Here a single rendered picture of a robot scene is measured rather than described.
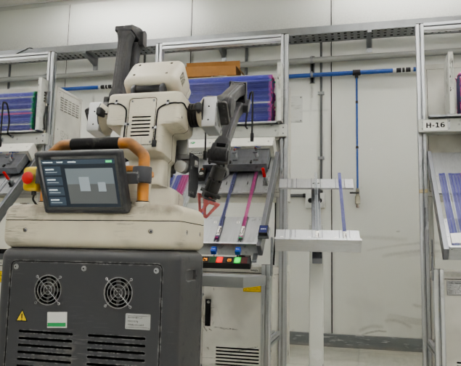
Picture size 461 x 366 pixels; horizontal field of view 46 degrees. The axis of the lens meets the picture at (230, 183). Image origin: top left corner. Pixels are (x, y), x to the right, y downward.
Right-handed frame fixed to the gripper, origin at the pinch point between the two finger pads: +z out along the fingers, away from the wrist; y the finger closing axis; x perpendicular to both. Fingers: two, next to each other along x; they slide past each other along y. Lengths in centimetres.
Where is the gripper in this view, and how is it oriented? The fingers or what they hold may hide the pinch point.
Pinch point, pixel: (203, 213)
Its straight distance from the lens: 218.1
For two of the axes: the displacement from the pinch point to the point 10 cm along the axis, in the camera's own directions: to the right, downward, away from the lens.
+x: 9.1, 3.0, 2.9
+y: 2.4, 1.7, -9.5
